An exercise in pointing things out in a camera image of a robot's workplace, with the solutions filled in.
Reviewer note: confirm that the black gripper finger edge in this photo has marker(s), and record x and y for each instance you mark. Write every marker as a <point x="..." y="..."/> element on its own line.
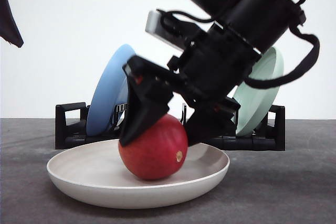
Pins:
<point x="9" y="29"/>

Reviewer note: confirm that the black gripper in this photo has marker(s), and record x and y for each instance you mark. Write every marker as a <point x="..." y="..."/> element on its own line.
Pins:
<point x="213" y="68"/>

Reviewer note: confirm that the white plate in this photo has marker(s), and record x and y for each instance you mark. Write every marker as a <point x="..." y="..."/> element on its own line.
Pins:
<point x="95" y="175"/>

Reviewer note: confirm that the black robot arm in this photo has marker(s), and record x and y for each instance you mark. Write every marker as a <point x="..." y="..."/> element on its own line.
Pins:
<point x="261" y="23"/>

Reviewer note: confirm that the blue plate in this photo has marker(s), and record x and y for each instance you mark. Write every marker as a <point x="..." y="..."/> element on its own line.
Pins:
<point x="111" y="90"/>

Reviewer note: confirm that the mint green plate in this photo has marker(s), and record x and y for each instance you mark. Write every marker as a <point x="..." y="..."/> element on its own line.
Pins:
<point x="255" y="103"/>

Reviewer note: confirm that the black plastic dish rack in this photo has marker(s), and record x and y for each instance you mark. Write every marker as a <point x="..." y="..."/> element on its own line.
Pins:
<point x="72" y="124"/>

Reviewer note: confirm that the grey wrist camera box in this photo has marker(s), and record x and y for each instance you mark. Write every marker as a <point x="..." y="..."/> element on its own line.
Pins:
<point x="172" y="33"/>

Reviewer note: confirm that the black cable loop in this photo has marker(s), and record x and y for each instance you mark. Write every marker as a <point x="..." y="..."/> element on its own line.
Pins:
<point x="285" y="79"/>

